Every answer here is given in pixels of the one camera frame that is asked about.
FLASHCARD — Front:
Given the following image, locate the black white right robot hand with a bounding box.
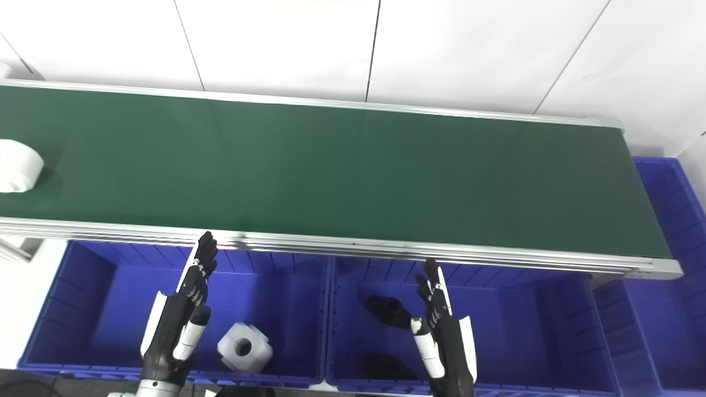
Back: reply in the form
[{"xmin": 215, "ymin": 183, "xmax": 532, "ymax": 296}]
[{"xmin": 410, "ymin": 258, "xmax": 478, "ymax": 397}]

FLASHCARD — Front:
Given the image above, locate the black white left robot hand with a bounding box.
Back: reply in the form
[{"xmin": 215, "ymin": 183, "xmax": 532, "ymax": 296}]
[{"xmin": 140, "ymin": 230, "xmax": 219, "ymax": 385}]

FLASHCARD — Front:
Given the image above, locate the white round part with hole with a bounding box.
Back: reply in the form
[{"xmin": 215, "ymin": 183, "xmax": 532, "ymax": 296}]
[{"xmin": 0, "ymin": 139, "xmax": 45, "ymax": 194}]

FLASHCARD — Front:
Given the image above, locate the black plastic part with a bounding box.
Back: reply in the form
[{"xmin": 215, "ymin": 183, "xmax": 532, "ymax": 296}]
[
  {"xmin": 365, "ymin": 296, "xmax": 413, "ymax": 330},
  {"xmin": 361, "ymin": 353, "xmax": 418, "ymax": 381}
]

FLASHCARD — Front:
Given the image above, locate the blue plastic bin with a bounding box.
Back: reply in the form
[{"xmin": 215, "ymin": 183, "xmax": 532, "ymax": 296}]
[
  {"xmin": 593, "ymin": 157, "xmax": 706, "ymax": 397},
  {"xmin": 17, "ymin": 240, "xmax": 331, "ymax": 388},
  {"xmin": 325, "ymin": 256, "xmax": 621, "ymax": 397}
]

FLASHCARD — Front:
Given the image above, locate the white cube part with hole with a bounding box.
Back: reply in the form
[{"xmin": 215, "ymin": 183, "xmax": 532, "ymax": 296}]
[{"xmin": 217, "ymin": 323, "xmax": 274, "ymax": 373}]

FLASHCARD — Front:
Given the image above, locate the aluminium conveyor support leg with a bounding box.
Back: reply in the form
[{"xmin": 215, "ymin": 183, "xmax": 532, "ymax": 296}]
[{"xmin": 0, "ymin": 236, "xmax": 42, "ymax": 263}]

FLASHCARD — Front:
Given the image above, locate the green conveyor belt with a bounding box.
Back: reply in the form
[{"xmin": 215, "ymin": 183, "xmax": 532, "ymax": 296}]
[{"xmin": 0, "ymin": 79, "xmax": 683, "ymax": 280}]

